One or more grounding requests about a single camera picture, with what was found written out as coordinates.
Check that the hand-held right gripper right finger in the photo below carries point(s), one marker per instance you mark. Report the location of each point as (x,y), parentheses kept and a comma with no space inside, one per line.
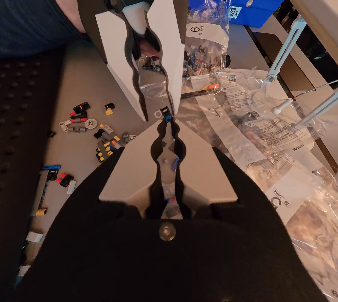
(208,175)

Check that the wooden book stand white legs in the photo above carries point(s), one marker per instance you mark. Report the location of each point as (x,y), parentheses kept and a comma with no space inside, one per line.
(311,3)

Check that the black perforated pad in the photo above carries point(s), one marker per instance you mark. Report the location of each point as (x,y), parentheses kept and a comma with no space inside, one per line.
(21,149)

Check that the grey toy connector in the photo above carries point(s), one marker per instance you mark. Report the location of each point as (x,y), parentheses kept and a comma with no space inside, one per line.
(77,129)

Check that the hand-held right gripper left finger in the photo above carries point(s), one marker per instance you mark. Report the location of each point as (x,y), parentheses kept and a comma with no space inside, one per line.
(126,175)

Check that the dark toy beam yellow pins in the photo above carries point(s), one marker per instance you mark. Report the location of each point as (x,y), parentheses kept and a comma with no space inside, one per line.
(103,150)

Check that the gold toy tube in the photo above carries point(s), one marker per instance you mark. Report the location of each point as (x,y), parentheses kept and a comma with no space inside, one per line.
(41,212)

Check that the clear bag pale toy pieces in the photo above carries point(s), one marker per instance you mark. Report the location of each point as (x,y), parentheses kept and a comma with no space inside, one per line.
(206,43)

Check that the black and yellow toy pin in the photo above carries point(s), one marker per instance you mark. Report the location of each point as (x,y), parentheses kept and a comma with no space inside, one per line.
(109,108)

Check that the small white toy cylinder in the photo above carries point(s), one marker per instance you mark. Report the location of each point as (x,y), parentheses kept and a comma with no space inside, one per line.
(71,187)

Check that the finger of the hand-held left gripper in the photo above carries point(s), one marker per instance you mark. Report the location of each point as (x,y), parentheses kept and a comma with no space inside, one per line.
(113,43)
(169,30)

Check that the white toy connector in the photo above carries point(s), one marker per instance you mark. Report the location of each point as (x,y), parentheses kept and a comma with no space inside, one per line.
(64,124)

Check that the white toy clip piece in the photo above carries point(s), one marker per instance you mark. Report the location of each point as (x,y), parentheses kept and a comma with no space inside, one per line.
(34,237)

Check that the red and grey toy pins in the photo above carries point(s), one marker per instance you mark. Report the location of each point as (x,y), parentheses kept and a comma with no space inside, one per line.
(78,117)

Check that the small black toy piece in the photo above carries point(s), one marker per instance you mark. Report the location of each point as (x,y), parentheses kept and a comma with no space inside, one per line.
(51,134)

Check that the black toy connector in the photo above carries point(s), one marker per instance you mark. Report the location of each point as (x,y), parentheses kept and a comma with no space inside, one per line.
(52,174)

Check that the grey round toy pulley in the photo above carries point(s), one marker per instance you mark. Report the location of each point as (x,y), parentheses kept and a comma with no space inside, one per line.
(91,124)

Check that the tiny round clear toy piece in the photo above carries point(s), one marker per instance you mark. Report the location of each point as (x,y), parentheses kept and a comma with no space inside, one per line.
(157,114)

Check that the long grey toy beam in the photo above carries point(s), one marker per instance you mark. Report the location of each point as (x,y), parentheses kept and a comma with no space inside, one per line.
(43,191)

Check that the grey black toy block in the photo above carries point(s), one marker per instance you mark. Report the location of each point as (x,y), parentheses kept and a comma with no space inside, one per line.
(104,132)

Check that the black toy piece red stripe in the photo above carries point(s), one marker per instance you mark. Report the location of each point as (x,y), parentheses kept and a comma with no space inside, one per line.
(80,107)

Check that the black toy tire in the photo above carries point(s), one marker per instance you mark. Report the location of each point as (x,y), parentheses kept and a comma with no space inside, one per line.
(228,60)

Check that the black toy piece red pins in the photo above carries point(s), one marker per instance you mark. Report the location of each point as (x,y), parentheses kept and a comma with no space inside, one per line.
(64,179)

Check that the blue toy axle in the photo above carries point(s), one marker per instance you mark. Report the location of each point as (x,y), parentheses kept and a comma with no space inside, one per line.
(50,167)

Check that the clear bag with printed warnings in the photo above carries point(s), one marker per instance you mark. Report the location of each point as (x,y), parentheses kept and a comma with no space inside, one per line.
(269,122)

